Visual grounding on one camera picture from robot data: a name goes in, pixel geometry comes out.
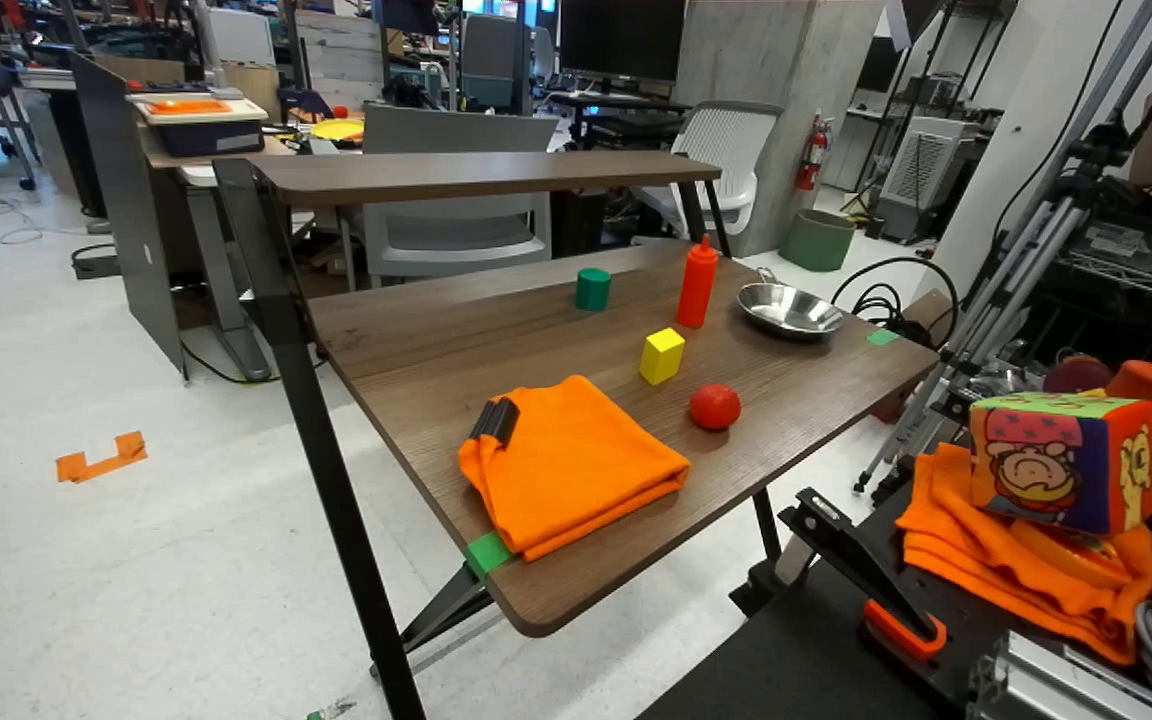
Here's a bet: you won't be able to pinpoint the orange squeeze bottle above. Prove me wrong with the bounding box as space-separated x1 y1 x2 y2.
673 237 725 336

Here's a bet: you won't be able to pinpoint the silver metal pan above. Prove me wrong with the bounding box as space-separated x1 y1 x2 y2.
731 271 854 344

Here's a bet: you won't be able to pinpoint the yellow cube block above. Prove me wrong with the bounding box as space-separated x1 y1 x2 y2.
636 323 686 391

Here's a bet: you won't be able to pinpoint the small black flat object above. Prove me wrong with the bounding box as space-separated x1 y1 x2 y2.
468 396 524 453

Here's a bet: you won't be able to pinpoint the folded orange cloth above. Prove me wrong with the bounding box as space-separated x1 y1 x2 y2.
451 371 697 565

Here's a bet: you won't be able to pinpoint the grey chair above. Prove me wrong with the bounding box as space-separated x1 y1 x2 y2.
359 100 563 294

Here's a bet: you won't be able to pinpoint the green tape on table corner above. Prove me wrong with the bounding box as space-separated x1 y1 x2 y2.
458 534 517 580

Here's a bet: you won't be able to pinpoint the wooden table shelf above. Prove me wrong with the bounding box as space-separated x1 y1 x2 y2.
213 149 728 207

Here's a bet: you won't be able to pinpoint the white chair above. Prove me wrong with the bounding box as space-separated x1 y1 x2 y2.
638 100 782 244

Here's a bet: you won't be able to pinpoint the green bin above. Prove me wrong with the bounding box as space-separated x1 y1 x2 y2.
775 207 858 276

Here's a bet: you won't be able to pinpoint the red fire extinguisher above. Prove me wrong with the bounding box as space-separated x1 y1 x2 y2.
792 114 835 201

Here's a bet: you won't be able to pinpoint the black monitor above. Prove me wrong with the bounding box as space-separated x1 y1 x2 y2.
554 0 686 85

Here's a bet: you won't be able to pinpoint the silver tripod legs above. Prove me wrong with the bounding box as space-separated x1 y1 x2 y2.
850 171 1119 497

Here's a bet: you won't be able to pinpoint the box with orange lid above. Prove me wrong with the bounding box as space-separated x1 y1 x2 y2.
124 85 272 162

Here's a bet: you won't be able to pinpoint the grey partition panel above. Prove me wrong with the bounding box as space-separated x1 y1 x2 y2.
68 53 196 385

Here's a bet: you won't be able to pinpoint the crumpled orange cloth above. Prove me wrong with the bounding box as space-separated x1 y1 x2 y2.
890 439 1152 673

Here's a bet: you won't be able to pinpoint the orange floor tape mark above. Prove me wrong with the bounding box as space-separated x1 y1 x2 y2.
53 428 152 489

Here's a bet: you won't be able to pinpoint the colourful plush cube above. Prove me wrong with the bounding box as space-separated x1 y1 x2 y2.
969 387 1152 542

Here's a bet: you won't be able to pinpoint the dark red plush ball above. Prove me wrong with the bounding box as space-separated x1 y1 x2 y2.
1039 348 1116 396

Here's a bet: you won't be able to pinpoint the orange plush toy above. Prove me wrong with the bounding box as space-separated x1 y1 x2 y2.
1104 358 1152 410

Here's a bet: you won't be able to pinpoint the black table frame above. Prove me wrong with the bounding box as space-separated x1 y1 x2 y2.
213 162 792 720

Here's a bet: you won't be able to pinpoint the black clamp orange handle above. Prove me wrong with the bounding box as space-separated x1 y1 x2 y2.
775 483 952 673

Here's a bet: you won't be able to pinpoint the black cable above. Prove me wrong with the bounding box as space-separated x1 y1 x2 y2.
826 253 965 353

